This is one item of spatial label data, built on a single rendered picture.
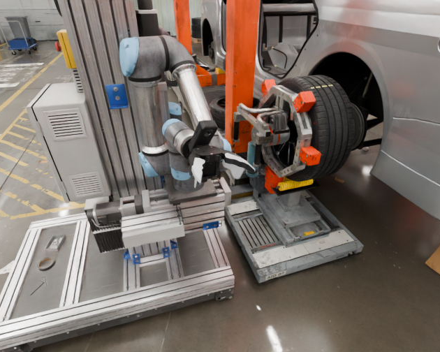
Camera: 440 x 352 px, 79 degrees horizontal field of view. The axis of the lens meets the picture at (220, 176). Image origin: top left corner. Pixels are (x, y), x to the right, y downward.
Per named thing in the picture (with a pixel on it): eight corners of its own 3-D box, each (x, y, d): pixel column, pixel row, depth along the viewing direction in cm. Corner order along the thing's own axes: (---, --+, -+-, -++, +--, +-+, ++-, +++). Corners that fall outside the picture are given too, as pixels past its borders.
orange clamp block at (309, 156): (309, 156, 153) (319, 164, 146) (297, 158, 151) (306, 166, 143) (311, 145, 149) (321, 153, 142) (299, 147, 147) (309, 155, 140)
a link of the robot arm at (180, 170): (206, 174, 93) (205, 147, 86) (176, 184, 88) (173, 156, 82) (196, 165, 98) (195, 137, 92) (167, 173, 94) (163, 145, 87)
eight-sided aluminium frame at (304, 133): (300, 190, 165) (319, 104, 135) (291, 192, 164) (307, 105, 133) (262, 150, 208) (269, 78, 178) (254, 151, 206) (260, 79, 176)
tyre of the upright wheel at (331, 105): (284, 139, 223) (330, 195, 179) (258, 143, 217) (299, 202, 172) (306, 58, 178) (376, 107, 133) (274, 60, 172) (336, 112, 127)
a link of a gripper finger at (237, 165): (254, 181, 70) (222, 172, 73) (258, 161, 67) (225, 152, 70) (251, 187, 68) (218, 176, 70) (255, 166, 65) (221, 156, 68)
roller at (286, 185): (315, 185, 186) (317, 178, 183) (277, 193, 178) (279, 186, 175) (311, 180, 191) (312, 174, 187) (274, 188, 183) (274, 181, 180)
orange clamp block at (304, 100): (308, 111, 146) (316, 101, 138) (295, 113, 144) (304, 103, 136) (304, 100, 148) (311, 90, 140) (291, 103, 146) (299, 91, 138)
